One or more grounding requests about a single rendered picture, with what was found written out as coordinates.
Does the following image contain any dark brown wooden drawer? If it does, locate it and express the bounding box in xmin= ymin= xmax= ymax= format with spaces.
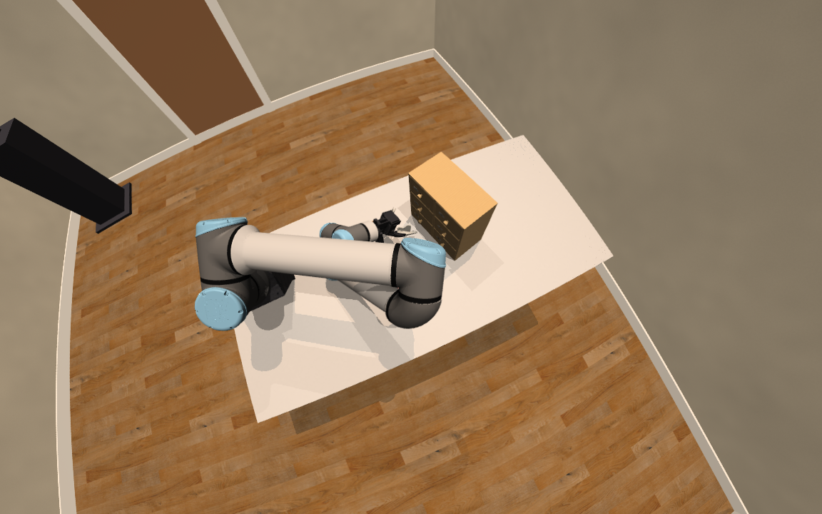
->
xmin=433 ymin=228 xmax=456 ymax=259
xmin=410 ymin=176 xmax=435 ymax=213
xmin=411 ymin=192 xmax=433 ymax=224
xmin=435 ymin=202 xmax=463 ymax=240
xmin=434 ymin=216 xmax=460 ymax=250
xmin=412 ymin=205 xmax=432 ymax=235

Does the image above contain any wooden chest of drawers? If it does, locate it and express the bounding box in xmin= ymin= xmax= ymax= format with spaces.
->
xmin=408 ymin=152 xmax=498 ymax=261

